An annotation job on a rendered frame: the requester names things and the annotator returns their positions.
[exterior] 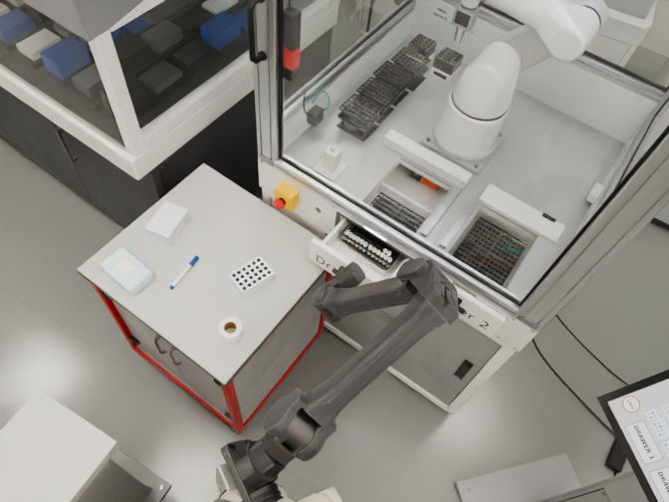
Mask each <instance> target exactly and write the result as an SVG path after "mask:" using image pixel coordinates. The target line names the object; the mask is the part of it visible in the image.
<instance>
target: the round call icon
mask: <svg viewBox="0 0 669 502"><path fill-rule="evenodd" d="M618 400H619V402H620V404H621V405H622V407H623V409H624V411H625V413H626V415H630V414H633V413H636V412H639V411H641V410H644V408H643V406H642V404H641V402H640V401H639V399H638V397H637V395H636V393H632V394H630V395H627V396H624V397H622V398H619V399H618Z"/></svg>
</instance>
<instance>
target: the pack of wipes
mask: <svg viewBox="0 0 669 502"><path fill-rule="evenodd" d="M100 266H101V268H102V270H103V271H104V272H105V273H106V274H108V275H109V276H110V277H111V278H112V279H113V280H114V281H115V282H116V283H117V284H118V285H120V286H121V287H122V288H123V289H124V290H125V291H126V292H127V293H128V294H129V295H131V296H133V295H135V294H136V293H137V292H138V291H140V290H141V289H142V288H143V287H144V286H146V285H147V284H148V283H149V282H151V281H152V280H153V279H154V275H153V273H152V271H151V270H150V269H149V268H147V267H146V266H145V265H144V264H143V263H142V262H141V261H140V260H139V259H137V258H136V257H135V256H134V255H133V254H132V253H131V252H129V251H128V250H127V249H126V248H125V247H123V246H121V247H120V248H118V249H117V250H116V251H114V252H113V253H112V254H110V255H109V257H107V258H106V259H105V260H103V261H102V262H101V263H100Z"/></svg>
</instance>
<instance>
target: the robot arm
mask: <svg viewBox="0 0 669 502"><path fill-rule="evenodd" d="M364 279H365V274H364V272H363V270H362V269H361V268H360V266H359V265H358V264H356V263H355V262H353V261H352V262H351V263H349V264H348V265H347V266H345V267H344V266H339V268H338V270H337V271H336V273H335V275H334V278H333V279H332V280H329V281H327V282H325V283H322V284H321V285H320V287H319V288H318V289H317V290H316V291H315V292H314V293H313V299H314V301H313V305H314V306H315V307H316V308H317V309H318V310H319V311H320V312H321V313H322V314H323V315H324V316H325V317H326V318H327V319H328V320H329V321H330V322H338V321H340V320H341V319H345V318H347V317H348V316H350V315H352V314H357V313H362V312H368V311H373V310H379V309H384V308H390V307H395V306H401V305H407V306H406V307H405V309H404V310H403V311H402V312H401V313H400V314H399V315H398V316H397V317H396V318H395V319H394V320H393V321H391V322H390V323H389V324H388V325H387V326H386V327H385V328H384V329H383V330H382V331H380V332H379V333H378V334H377V335H376V336H375V337H374V338H373V339H372V340H371V341H369V342H368V343H367V344H366V345H365V346H364V347H363V348H362V349H361V350H360V351H358V352H357V353H356V354H355V355H354V356H353V357H352V358H351V359H350V360H349V361H347V362H346V363H345V364H344V365H343V366H342V367H341V368H340V369H339V370H338V371H336V372H335V373H334V374H333V375H332V376H331V377H330V378H328V379H327V380H326V381H325V382H323V383H322V384H320V385H319V386H317V387H316V388H314V389H311V390H309V391H308V392H307V393H306V394H304V393H303V392H302V391H301V390H300V389H299V388H297V389H295V390H294V391H293V392H292V393H291V394H290V395H286V396H284V397H282V398H280V399H279V400H278V401H277V402H276V403H275V404H274V405H273V406H272V407H271V408H270V410H269V411H268V412H267V414H266V416H265V418H264V421H263V429H264V430H265V431H267V432H266V433H265V435H264V436H263V437H262V438H261V439H259V440H254V441H252V440H251V439H244V440H239V441H234V442H229V443H227V444H225V445H224V446H223V447H221V453H222V456H223V458H224V460H225V462H226V463H227V465H228V467H229V469H230V472H231V474H232V476H233V478H234V481H235V483H236V485H237V489H238V491H239V493H240V496H241V498H242V500H243V502H253V500H252V499H251V497H250V495H251V494H252V493H254V492H255V491H257V490H259V489H261V488H263V487H265V486H267V485H269V484H271V483H273V482H274V481H275V480H277V479H278V474H279V473H280V472H281V471H282V470H284V469H285V467H286V465H287V464H288V463H289V462H290V461H292V460H293V459H294V458H295V457H296V458H298V459H300V460H302V461H304V462H305V461H309V460H311V459H313V458H314V457H315V456H316V455H317V454H318V453H319V452H320V451H321V450H322V448H323V447H324V445H325V443H326V441H327V439H328V438H329V437H330V436H331V435H332V434H333V433H334V432H335V431H336V422H335V419H336V417H337V416H338V415H339V414H340V412H341V411H342V410H343V409H344V408H345V407H346V406H347V405H348V404H349V403H350V402H351V401H352V400H353V399H355V398H356V397H357V396H358V395H359V394H360V393H361V392H362V391H363V390H365V389H366V388H367V387H368V386H369V385H370V384H371V383H372V382H373V381H375V380H376V379H377V378H378V377H379V376H380V375H381V374H382V373H384V372H385V371H386V370H387V369H388V368H389V367H390V366H391V365H392V364H394V363H395V362H396V361H397V360H398V359H399V358H400V357H401V356H402V355H404V354H405V353H406V352H407V351H408V350H409V349H410V348H411V347H413V346H414V345H415V344H416V343H417V342H418V341H419V340H420V339H422V338H423V337H424V336H426V335H427V334H428V333H430V332H431V331H433V330H435V329H436V328H438V327H441V326H442V325H443V324H444V323H446V322H448V324H449V325H451V324H452V323H453V322H454V321H455V320H457V319H458V317H459V310H458V295H457V290H456V287H455V286H454V285H453V284H452V282H451V281H450V280H449V279H448V278H447V277H446V276H445V275H444V274H443V273H442V272H441V270H440V269H439V268H438V267H437V266H436V265H435V264H434V263H433V262H432V261H431V260H426V261H425V260H424V259H423V258H422V257H420V258H416V259H413V260H409V261H406V262H404V263H403V264H402V265H401V266H400V268H399V269H398V271H397V273H396V277H392V278H388V279H384V280H380V281H376V282H372V283H368V284H364V285H360V286H358V285H359V284H360V283H361V282H362V281H363V280H364Z"/></svg>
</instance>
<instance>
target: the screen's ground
mask: <svg viewBox="0 0 669 502"><path fill-rule="evenodd" d="M633 393H634V392H633ZM635 393H636V395H637V397H638V399H639V401H640V402H641V404H642V406H643V408H644V410H647V409H650V408H652V407H655V406H658V405H661V404H664V403H666V402H669V378H668V379H666V380H663V381H661V382H659V383H656V384H654V385H651V386H648V387H646V388H643V389H641V390H638V391H635ZM622 397H623V396H622ZM619 398H621V397H619ZM608 404H609V406H610V408H611V410H612V412H613V414H614V416H615V418H616V419H617V421H618V423H619V425H620V427H621V429H622V431H623V433H624V435H625V437H626V439H627V441H628V443H629V445H630V447H631V449H632V451H633V453H634V455H635V457H636V459H637V461H638V463H639V465H640V467H641V469H642V471H643V473H644V474H645V476H646V478H647V480H648V482H649V484H650V486H651V488H652V490H653V492H654V494H655V496H656V498H657V500H658V502H663V500H662V498H661V496H660V494H659V493H658V491H657V489H656V487H655V485H654V483H653V481H652V479H651V477H650V475H649V473H648V471H652V470H655V469H658V468H662V467H665V466H669V461H668V459H667V457H666V455H665V453H664V451H663V450H662V448H661V446H660V444H659V442H658V440H657V438H656V437H655V435H654V433H653V431H652V429H651V427H650V425H649V424H648V422H647V420H646V418H645V416H644V414H643V412H642V411H644V410H641V411H639V412H636V413H633V414H630V415H626V413H625V411H624V409H623V407H622V405H621V404H620V402H619V400H618V398H617V399H614V400H612V401H609V402H608ZM642 419H643V420H644V421H645V423H646V425H647V427H648V429H649V431H650V433H651V435H652V436H653V438H654V440H655V442H656V444H657V446H658V448H659V450H660V451H661V453H662V455H663V457H664V459H663V460H660V461H656V462H653V463H650V464H647V465H644V463H643V461H642V459H641V457H640V456H639V454H638V452H637V450H636V448H635V446H634V444H633V442H632V440H631V438H630V436H629V434H628V432H627V430H626V428H625V425H628V424H631V423H634V422H637V421H639V420H642Z"/></svg>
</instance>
